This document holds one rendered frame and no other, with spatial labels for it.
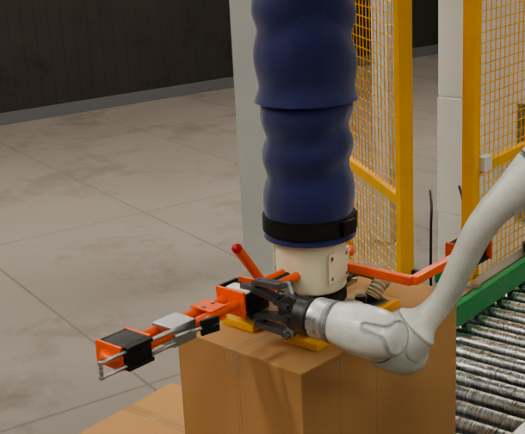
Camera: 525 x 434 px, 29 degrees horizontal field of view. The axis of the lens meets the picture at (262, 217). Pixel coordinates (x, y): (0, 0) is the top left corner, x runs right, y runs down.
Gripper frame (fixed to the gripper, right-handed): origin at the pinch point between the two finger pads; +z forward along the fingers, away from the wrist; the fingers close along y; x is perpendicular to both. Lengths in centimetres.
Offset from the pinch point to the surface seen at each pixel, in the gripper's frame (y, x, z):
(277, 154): -29.2, 15.8, 0.5
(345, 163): -25.6, 28.0, -9.5
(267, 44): -54, 16, 2
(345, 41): -54, 26, -12
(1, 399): 120, 76, 213
